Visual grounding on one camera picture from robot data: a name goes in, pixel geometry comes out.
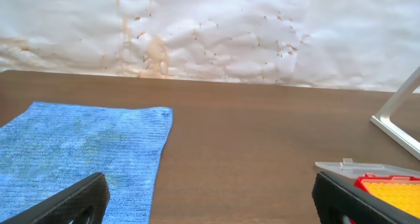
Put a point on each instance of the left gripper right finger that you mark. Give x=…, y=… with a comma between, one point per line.
x=334, y=197

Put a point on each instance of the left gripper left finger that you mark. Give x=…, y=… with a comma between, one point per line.
x=59, y=204

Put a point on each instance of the red and yellow tip box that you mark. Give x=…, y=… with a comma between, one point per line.
x=397, y=192

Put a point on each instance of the blue cloth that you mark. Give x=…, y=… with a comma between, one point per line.
x=75, y=142

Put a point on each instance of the white and blue stand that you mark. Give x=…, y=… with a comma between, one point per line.
x=392, y=127

